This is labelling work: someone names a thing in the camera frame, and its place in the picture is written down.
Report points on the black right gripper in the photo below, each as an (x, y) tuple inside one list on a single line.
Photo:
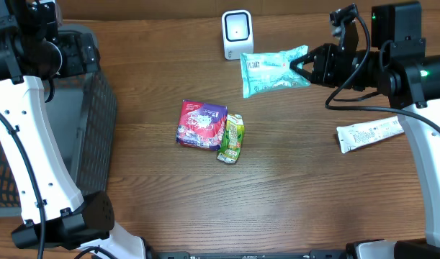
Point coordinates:
[(322, 65)]

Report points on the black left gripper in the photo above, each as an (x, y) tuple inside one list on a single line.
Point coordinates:
[(86, 54)]

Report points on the teal snack packet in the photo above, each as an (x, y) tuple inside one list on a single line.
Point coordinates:
[(265, 72)]

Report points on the white conditioner tube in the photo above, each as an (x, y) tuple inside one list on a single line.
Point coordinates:
[(366, 133)]

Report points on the green tea drink carton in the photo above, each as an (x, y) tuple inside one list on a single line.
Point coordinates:
[(232, 139)]

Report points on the red purple snack bag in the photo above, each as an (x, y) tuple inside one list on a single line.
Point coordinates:
[(201, 125)]

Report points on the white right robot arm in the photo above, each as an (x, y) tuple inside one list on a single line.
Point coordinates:
[(388, 55)]

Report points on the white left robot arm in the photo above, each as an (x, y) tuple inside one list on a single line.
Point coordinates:
[(54, 211)]

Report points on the white barcode scanner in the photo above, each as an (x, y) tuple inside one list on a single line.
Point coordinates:
[(237, 32)]

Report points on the grey plastic mesh basket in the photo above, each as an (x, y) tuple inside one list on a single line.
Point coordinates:
[(82, 117)]

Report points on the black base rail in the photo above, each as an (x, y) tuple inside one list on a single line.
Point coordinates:
[(263, 254)]

